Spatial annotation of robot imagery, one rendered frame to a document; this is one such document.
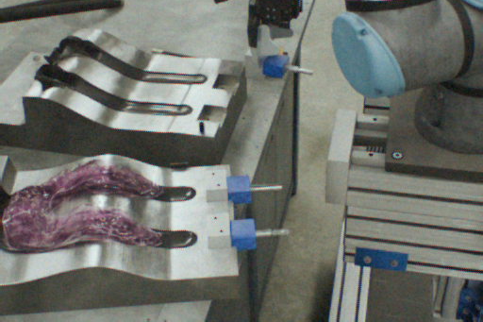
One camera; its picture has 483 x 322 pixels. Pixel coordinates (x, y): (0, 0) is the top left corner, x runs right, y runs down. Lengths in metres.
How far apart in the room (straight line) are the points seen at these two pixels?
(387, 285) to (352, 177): 0.88
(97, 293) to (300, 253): 1.25
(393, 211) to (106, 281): 0.45
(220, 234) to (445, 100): 0.40
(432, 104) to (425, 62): 0.15
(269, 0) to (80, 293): 0.60
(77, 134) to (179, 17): 0.58
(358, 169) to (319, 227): 1.29
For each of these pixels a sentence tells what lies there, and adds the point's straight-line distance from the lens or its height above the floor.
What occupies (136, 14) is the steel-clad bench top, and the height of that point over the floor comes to 0.80.
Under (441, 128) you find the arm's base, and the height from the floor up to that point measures 1.06.
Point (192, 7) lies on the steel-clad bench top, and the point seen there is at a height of 0.80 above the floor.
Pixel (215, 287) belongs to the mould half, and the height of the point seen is 0.83.
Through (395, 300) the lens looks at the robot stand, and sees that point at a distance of 1.93.
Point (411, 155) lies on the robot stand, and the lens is 1.04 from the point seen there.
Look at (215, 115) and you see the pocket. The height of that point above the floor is 0.87.
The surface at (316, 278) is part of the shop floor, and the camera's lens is 2.23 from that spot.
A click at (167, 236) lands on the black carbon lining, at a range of 1.17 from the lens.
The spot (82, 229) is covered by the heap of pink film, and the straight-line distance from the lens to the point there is 1.12.
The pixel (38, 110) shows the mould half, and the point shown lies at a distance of 1.41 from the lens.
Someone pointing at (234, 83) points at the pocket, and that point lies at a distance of 1.47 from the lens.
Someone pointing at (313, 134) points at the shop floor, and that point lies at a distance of 2.75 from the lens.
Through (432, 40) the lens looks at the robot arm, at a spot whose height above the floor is 1.23.
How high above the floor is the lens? 1.69
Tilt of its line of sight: 38 degrees down
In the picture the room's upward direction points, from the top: 2 degrees counter-clockwise
